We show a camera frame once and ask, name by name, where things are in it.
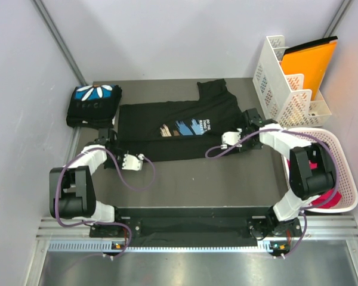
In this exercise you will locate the aluminium corner post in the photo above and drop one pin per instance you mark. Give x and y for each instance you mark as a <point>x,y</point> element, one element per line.
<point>58,39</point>
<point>343,7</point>

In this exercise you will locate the aluminium frame rail front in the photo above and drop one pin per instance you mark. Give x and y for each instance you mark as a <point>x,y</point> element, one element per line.
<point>338,227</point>

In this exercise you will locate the left aluminium corner post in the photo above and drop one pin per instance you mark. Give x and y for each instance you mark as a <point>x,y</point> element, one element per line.
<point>58,39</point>

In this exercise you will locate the white perforated file organizer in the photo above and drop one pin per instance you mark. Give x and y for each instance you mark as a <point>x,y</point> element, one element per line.
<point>282,97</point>

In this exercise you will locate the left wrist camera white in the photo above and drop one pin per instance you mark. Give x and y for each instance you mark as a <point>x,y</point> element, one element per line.
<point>132,162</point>

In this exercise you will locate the folded black daisy t-shirt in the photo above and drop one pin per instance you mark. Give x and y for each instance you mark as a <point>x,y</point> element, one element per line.
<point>94,106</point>

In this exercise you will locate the orange folder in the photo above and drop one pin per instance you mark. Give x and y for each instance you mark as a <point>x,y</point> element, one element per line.
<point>310,59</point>

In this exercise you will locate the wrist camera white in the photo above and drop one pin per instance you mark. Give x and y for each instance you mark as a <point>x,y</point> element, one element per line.
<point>231,138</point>
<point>132,162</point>

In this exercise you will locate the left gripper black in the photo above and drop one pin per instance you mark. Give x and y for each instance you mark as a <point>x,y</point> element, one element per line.
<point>122,154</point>

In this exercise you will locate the right aluminium corner post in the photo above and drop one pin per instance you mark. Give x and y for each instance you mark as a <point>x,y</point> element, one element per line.
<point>343,7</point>

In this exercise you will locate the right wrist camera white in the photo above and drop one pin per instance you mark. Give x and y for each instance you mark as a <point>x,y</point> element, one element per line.
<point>231,138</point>

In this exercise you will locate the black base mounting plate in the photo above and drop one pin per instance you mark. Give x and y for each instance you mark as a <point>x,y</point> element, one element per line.
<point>200,231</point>

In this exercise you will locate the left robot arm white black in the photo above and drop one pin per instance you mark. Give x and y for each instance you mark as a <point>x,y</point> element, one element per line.
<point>72,196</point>

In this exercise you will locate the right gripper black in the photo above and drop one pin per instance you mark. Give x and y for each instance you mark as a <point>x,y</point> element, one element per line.
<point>244,147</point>

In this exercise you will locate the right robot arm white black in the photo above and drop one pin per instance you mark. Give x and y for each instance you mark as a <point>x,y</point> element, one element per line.
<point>312,169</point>

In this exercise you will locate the white plastic laundry basket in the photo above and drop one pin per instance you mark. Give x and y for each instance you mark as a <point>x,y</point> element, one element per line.
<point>347,187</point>

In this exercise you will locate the black graphic t-shirt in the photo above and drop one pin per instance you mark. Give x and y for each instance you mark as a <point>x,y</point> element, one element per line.
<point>179,130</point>

